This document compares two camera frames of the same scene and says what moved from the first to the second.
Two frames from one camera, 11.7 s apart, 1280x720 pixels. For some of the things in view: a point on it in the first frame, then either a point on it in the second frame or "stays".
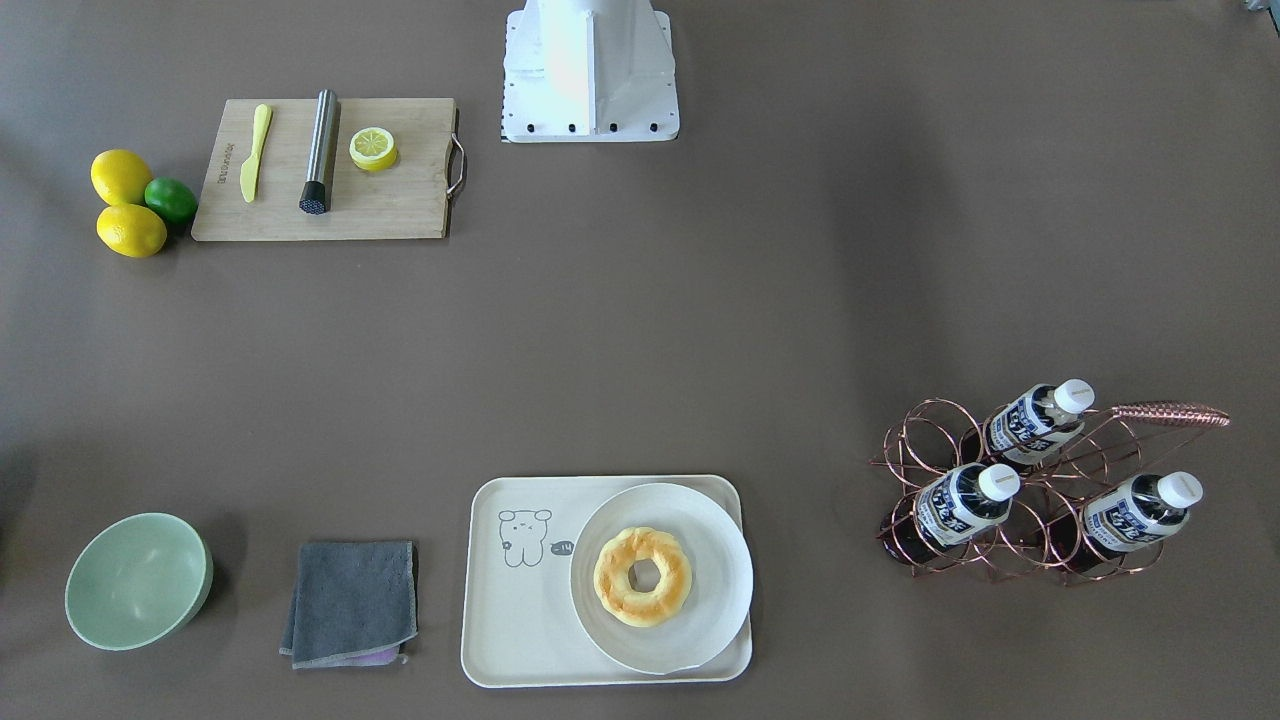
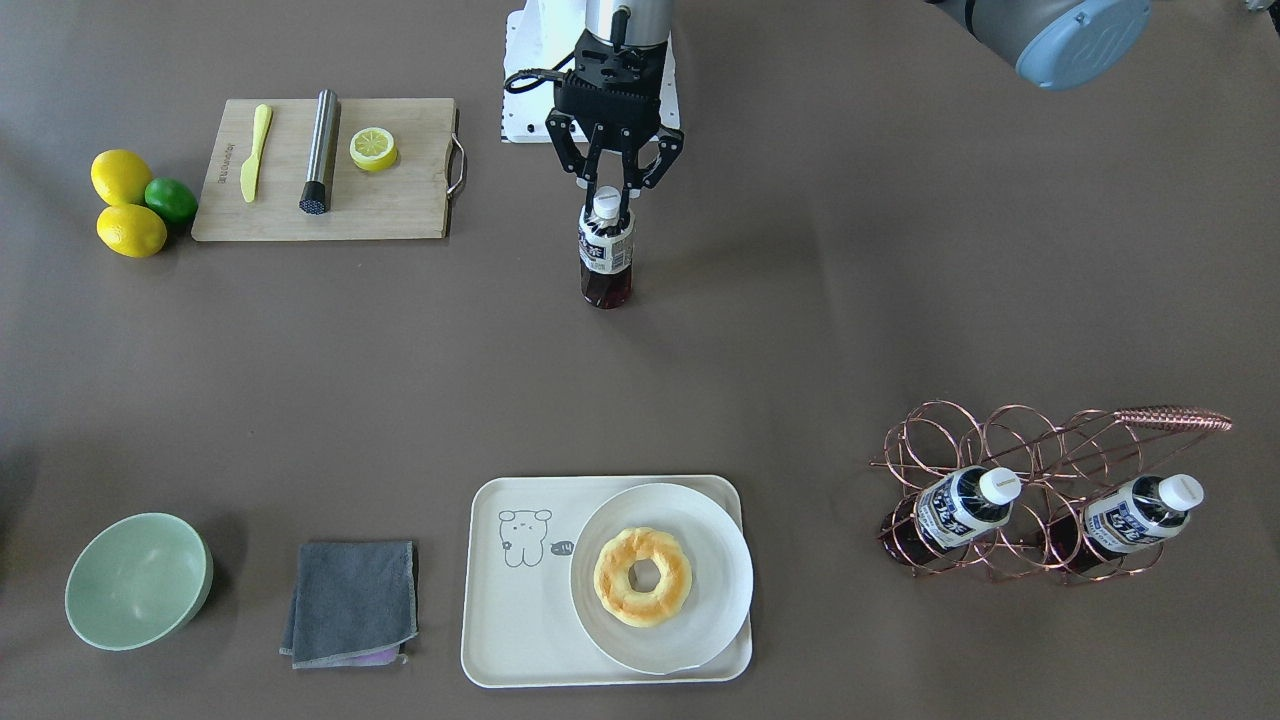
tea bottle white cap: (1038, 422) to (607, 201)
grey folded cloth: (352, 604) stays
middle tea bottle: (959, 502) stays
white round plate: (661, 576) stays
